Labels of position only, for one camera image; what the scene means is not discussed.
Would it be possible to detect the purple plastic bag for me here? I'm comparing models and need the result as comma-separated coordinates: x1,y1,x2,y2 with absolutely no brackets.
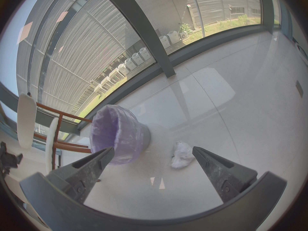
90,104,142,165

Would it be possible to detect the white trash bin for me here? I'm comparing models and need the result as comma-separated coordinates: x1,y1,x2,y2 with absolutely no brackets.
138,123,151,151

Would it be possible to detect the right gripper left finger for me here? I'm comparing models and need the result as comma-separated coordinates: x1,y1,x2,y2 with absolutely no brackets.
45,146,115,204

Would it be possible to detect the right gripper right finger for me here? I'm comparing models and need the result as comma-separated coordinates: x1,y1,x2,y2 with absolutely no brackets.
192,146,258,204

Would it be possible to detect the window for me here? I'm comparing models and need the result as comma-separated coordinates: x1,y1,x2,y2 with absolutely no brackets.
0,0,293,139

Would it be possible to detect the white wooden-framed chair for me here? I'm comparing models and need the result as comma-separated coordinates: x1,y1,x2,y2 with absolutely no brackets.
17,93,93,171

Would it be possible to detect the crumpled white paper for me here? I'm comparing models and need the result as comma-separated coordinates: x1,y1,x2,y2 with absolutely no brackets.
170,141,196,170

